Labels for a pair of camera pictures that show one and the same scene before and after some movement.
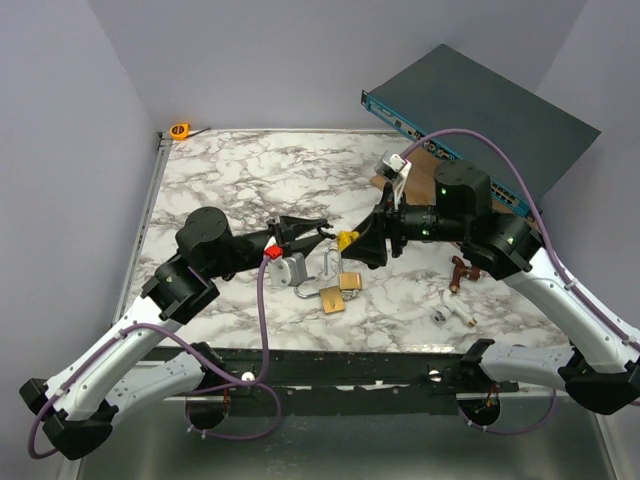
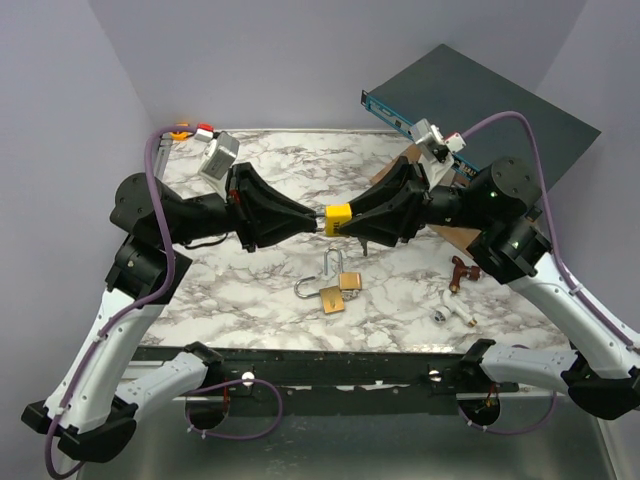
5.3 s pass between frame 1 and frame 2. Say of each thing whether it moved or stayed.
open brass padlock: stayed
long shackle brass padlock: stayed
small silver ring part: stayed
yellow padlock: moved
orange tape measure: stayed
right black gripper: moved
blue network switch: stayed
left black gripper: moved
